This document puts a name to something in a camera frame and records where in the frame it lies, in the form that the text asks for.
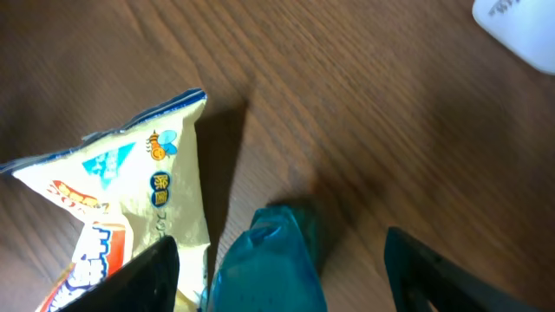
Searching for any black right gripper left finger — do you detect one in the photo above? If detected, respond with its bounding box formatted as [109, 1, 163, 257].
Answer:
[62, 236, 180, 312]

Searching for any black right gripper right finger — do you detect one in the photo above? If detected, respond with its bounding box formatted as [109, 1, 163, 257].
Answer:
[384, 227, 536, 312]

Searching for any yellow white snack bag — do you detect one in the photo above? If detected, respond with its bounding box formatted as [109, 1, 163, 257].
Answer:
[1, 88, 210, 311]

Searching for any blue mouthwash bottle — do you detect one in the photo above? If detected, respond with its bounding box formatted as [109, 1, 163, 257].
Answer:
[203, 197, 330, 312]

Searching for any white barcode scanner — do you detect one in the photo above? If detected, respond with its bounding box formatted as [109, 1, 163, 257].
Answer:
[472, 0, 554, 75]

